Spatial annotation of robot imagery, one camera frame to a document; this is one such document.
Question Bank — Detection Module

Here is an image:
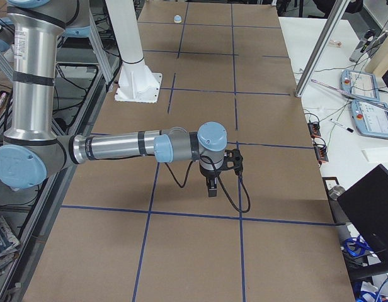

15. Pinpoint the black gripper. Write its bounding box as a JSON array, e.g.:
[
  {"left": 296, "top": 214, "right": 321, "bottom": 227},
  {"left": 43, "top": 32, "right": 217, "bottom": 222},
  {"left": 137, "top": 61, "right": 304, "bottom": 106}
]
[{"left": 199, "top": 165, "right": 220, "bottom": 198}]

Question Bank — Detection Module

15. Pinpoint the white and blue bell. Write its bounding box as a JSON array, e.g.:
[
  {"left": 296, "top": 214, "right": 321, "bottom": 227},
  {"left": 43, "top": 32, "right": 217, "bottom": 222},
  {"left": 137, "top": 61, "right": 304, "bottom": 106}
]
[{"left": 173, "top": 15, "right": 182, "bottom": 23}]

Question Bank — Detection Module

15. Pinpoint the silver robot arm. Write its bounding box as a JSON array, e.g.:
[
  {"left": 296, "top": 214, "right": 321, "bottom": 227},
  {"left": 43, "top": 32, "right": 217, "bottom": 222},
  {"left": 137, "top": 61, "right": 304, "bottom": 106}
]
[{"left": 0, "top": 1, "right": 227, "bottom": 197}]

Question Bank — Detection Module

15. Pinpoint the lower orange black connector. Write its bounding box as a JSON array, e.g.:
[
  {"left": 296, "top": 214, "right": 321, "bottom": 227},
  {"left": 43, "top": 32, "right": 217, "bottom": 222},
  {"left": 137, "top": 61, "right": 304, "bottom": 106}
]
[{"left": 314, "top": 143, "right": 329, "bottom": 164}]

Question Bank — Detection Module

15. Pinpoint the orange black connector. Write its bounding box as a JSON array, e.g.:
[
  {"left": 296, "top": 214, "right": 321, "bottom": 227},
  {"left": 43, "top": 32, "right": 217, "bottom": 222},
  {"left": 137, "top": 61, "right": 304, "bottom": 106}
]
[
  {"left": 307, "top": 121, "right": 321, "bottom": 138},
  {"left": 314, "top": 143, "right": 329, "bottom": 164}
]

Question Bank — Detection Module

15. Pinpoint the upper orange black connector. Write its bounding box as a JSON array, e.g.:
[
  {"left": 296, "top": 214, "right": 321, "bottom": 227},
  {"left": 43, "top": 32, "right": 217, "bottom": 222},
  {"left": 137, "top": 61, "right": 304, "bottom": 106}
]
[{"left": 307, "top": 121, "right": 321, "bottom": 138}]

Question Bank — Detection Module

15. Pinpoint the silver metal cup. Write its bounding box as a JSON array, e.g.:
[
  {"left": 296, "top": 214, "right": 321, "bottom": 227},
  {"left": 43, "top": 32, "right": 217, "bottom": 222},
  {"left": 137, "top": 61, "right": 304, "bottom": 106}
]
[{"left": 328, "top": 185, "right": 346, "bottom": 201}]

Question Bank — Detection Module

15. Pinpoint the black marker pen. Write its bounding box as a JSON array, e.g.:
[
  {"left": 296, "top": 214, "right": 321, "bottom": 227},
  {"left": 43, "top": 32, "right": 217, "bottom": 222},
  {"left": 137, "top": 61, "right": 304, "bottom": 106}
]
[{"left": 330, "top": 119, "right": 354, "bottom": 133}]

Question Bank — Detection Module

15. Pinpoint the black laptop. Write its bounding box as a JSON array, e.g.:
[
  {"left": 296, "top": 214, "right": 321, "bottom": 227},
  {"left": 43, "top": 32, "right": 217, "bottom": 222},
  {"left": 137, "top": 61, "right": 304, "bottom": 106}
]
[{"left": 338, "top": 164, "right": 388, "bottom": 261}]

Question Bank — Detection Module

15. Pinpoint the white foam block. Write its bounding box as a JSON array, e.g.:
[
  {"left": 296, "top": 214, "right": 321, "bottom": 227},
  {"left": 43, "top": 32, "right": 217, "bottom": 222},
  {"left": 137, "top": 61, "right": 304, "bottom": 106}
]
[{"left": 362, "top": 147, "right": 388, "bottom": 163}]

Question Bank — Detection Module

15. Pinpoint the lower teach pendant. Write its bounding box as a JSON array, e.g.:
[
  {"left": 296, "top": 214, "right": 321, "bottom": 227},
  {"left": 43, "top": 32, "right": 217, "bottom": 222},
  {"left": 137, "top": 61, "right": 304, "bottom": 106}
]
[{"left": 351, "top": 100, "right": 388, "bottom": 139}]

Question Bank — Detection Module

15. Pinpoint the teach pendant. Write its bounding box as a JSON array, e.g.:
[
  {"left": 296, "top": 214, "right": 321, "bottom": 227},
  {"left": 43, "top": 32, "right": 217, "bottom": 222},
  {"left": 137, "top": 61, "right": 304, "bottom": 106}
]
[
  {"left": 351, "top": 100, "right": 388, "bottom": 139},
  {"left": 340, "top": 69, "right": 380, "bottom": 101}
]

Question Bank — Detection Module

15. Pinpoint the upper teach pendant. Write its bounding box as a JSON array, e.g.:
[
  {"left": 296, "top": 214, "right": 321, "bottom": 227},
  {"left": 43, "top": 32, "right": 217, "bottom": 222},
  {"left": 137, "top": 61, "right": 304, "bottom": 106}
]
[{"left": 340, "top": 69, "right": 380, "bottom": 101}]

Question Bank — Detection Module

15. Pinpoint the stack of magazines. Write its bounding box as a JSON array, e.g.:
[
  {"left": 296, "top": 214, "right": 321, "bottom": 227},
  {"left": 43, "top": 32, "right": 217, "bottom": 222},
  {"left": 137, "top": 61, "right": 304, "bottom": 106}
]
[{"left": 0, "top": 215, "right": 20, "bottom": 276}]

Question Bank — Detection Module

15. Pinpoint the black camera cable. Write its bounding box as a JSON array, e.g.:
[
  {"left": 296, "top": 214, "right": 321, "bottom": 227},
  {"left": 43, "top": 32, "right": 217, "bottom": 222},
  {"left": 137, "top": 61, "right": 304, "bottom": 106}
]
[{"left": 163, "top": 154, "right": 252, "bottom": 214}]

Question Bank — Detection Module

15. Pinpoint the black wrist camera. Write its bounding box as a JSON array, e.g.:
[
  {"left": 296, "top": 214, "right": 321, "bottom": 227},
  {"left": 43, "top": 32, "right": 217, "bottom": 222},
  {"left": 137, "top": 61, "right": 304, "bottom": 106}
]
[{"left": 218, "top": 148, "right": 243, "bottom": 176}]

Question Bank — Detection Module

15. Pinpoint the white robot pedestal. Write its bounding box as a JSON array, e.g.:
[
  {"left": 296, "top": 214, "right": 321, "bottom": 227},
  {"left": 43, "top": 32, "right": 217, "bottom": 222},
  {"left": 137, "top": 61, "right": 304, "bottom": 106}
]
[{"left": 106, "top": 0, "right": 163, "bottom": 103}]

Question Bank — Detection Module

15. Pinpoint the blue lanyard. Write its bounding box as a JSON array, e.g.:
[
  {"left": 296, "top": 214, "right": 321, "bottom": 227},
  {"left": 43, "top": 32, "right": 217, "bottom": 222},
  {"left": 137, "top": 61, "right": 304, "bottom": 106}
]
[{"left": 343, "top": 235, "right": 375, "bottom": 259}]

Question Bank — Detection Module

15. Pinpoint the aluminium side frame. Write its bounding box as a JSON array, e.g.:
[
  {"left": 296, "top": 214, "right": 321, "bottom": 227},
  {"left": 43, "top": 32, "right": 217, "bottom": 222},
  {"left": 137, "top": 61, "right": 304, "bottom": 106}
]
[{"left": 0, "top": 1, "right": 120, "bottom": 301}]

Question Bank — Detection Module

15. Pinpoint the aluminium frame post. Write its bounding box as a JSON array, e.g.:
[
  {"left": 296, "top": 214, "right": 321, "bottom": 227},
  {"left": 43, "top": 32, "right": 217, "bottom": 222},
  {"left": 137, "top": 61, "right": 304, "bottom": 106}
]
[{"left": 295, "top": 0, "right": 350, "bottom": 98}]

